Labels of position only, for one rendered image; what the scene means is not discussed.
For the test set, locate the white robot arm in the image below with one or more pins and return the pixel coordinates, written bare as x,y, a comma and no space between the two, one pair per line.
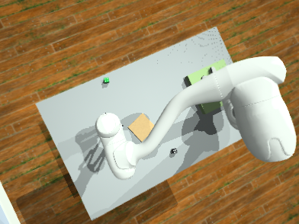
249,92

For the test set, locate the tan rectangular mat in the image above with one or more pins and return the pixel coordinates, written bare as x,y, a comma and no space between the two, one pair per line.
141,127

